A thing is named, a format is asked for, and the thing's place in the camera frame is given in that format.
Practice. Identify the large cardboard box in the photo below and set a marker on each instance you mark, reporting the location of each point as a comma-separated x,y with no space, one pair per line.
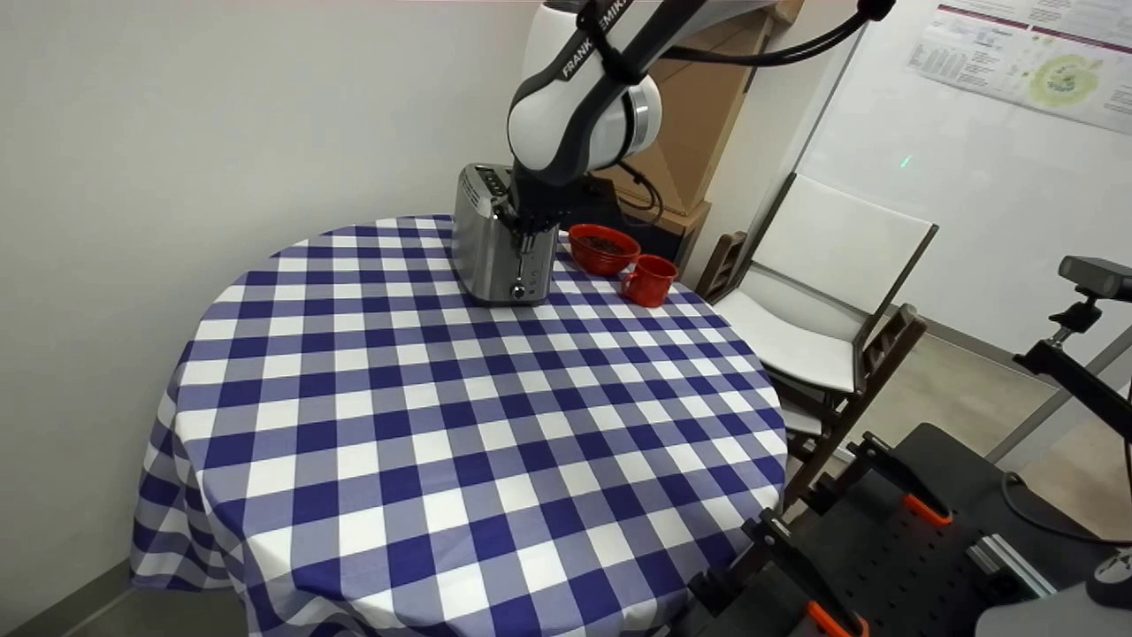
671,182

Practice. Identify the black clamp orange tip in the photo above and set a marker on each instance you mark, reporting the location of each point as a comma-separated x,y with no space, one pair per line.
919,497

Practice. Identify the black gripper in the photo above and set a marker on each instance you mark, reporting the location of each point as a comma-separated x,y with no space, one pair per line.
541,204

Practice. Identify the blue white checkered tablecloth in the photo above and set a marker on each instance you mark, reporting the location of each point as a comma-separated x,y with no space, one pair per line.
358,448

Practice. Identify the wooden chair white seat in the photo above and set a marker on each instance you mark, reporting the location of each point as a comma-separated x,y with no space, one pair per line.
814,294

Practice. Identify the whiteboard with poster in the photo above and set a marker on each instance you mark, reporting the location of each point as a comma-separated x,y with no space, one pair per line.
1010,128

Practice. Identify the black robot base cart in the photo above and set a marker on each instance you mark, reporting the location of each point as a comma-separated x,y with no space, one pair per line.
1010,565

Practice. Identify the red cup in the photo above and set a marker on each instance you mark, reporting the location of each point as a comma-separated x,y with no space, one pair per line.
650,282

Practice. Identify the red bowl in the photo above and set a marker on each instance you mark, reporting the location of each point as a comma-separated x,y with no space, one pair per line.
604,249

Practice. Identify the silver two-slot toaster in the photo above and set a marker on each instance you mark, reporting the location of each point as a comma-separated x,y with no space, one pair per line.
495,256

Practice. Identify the black clamp orange handle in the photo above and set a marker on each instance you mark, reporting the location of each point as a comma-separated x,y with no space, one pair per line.
773,589

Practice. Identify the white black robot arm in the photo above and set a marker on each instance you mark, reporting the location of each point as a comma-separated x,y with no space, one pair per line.
577,65

